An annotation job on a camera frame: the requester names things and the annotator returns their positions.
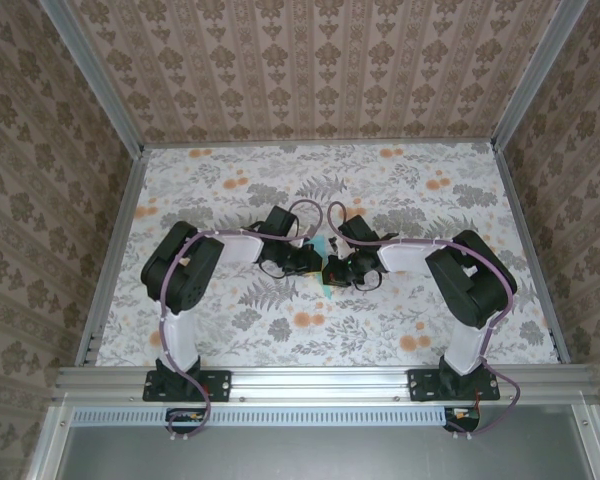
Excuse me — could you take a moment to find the black connector box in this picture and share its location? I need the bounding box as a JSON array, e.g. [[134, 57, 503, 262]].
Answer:
[[442, 407, 482, 434], [165, 408, 212, 435]]

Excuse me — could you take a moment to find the teal square paper sheet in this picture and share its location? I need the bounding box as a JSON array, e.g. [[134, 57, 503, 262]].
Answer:
[[307, 234, 342, 301]]

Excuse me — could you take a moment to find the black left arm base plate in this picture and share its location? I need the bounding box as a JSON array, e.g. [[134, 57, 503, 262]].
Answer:
[[143, 368, 232, 403]]

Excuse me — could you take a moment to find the grey metal panel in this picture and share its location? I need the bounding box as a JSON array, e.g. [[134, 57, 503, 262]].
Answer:
[[27, 402, 600, 480]]

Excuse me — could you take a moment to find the floral patterned table cover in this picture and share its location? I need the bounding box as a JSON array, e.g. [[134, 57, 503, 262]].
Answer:
[[94, 144, 561, 369]]

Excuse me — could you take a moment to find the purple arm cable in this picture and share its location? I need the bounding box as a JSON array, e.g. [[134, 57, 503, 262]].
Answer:
[[328, 201, 524, 442], [158, 198, 325, 444]]

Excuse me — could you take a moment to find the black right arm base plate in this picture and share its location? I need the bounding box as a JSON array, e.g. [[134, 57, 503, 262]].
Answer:
[[408, 368, 501, 403]]

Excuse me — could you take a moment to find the thin aluminium table rail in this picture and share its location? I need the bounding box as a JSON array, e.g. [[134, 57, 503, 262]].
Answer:
[[142, 139, 496, 149]]

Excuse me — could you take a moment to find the aluminium frame post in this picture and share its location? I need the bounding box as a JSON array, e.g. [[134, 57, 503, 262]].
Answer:
[[44, 0, 146, 156], [492, 0, 589, 151]]

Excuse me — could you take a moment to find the grey slotted cable duct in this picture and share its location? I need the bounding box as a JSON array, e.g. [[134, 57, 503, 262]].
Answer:
[[72, 405, 451, 427]]

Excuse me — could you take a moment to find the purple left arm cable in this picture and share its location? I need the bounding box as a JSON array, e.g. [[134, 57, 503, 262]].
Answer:
[[158, 198, 325, 444]]

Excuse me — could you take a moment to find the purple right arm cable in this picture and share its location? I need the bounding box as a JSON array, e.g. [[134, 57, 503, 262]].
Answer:
[[328, 201, 524, 442]]

